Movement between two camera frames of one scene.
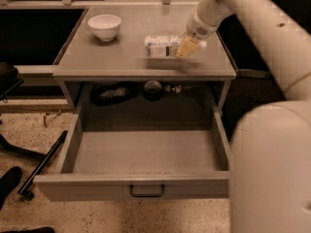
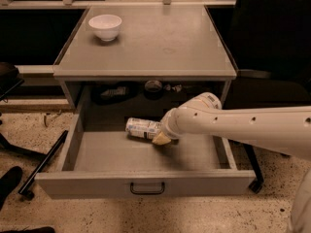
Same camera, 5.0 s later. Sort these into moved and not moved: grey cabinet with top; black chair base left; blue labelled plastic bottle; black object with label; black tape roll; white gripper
Moved: white gripper; blue labelled plastic bottle
Not moved: grey cabinet with top; black chair base left; black tape roll; black object with label
